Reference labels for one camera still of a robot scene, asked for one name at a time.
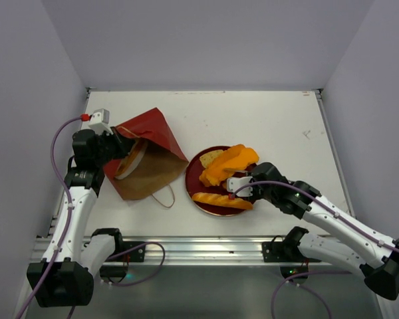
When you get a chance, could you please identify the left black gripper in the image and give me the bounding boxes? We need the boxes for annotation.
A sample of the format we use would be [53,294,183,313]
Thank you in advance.
[94,126,135,166]

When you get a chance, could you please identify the white rimmed oval bread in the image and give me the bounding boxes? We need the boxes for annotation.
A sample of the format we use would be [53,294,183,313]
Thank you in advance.
[114,138,148,180]

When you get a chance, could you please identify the wavy orange bread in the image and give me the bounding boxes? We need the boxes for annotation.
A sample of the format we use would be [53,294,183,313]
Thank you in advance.
[199,147,259,187]

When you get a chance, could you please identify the long twisted bread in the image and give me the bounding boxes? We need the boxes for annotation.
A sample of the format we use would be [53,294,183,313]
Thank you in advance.
[192,192,253,210]

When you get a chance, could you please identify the red paper bag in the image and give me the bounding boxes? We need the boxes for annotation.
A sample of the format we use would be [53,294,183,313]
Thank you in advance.
[104,108,188,201]

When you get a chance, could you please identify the sliced bread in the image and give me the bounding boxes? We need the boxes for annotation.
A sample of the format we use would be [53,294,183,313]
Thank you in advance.
[199,143,247,169]

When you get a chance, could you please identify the metal tongs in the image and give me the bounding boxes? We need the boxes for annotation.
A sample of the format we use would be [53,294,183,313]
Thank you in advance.
[223,168,250,175]

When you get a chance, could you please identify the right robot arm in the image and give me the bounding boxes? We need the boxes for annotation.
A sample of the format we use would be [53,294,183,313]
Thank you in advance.
[247,162,399,300]

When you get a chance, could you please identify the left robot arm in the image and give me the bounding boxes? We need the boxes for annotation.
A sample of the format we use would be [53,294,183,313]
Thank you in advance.
[27,128,135,308]

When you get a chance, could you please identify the red round plate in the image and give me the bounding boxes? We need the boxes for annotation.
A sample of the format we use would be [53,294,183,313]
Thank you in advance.
[185,146,257,217]

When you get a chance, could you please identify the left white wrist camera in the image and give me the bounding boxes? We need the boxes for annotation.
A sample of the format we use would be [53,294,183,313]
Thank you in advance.
[85,108,112,135]

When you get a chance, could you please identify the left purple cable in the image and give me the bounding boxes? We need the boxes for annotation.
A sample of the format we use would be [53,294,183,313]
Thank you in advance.
[11,114,166,319]

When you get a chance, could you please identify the purple cable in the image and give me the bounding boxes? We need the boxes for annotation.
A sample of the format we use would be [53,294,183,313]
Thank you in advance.
[232,181,399,319]
[11,114,166,319]

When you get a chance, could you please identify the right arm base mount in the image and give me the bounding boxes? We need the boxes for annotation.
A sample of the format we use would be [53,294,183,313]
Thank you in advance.
[261,231,321,278]

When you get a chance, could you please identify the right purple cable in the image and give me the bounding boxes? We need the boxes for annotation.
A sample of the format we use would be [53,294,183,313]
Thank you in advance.
[232,181,399,319]

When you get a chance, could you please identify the aluminium rail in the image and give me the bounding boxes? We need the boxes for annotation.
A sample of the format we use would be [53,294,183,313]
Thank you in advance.
[29,235,380,266]

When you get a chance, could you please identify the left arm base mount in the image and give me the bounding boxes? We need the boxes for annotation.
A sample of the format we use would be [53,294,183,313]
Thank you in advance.
[99,247,145,284]

